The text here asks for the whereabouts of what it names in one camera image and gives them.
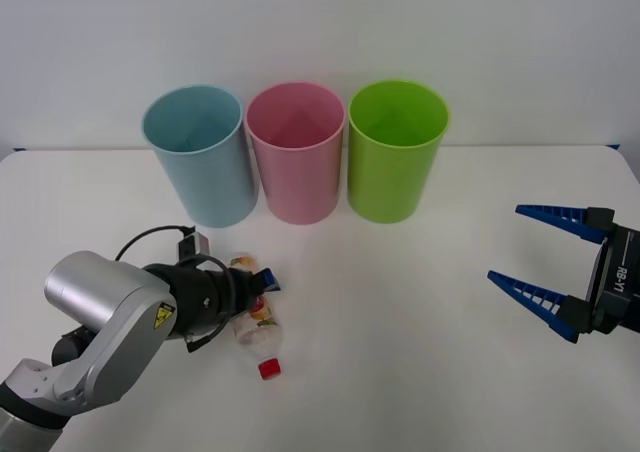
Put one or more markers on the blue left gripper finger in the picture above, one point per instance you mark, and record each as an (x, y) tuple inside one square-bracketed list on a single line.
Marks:
[(270, 281)]

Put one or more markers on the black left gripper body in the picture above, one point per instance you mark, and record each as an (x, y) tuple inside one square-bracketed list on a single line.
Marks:
[(242, 297)]

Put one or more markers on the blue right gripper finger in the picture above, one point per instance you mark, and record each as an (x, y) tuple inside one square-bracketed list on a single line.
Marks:
[(575, 219), (545, 304)]

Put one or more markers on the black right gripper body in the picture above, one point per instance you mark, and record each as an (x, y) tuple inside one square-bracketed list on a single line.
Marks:
[(620, 282)]

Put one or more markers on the clear plastic bottle red cap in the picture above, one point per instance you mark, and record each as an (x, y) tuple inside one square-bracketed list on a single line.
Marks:
[(257, 334)]

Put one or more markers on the silver-grey left robot arm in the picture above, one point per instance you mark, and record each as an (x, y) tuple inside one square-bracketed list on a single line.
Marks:
[(120, 302)]

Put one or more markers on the pink plastic bin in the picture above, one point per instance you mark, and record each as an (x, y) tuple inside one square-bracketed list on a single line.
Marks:
[(300, 177)]

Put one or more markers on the pale blue plastic bin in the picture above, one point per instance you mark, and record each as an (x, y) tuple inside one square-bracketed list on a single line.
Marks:
[(210, 172)]

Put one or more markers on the green plastic bin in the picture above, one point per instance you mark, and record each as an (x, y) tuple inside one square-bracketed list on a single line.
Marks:
[(390, 172)]

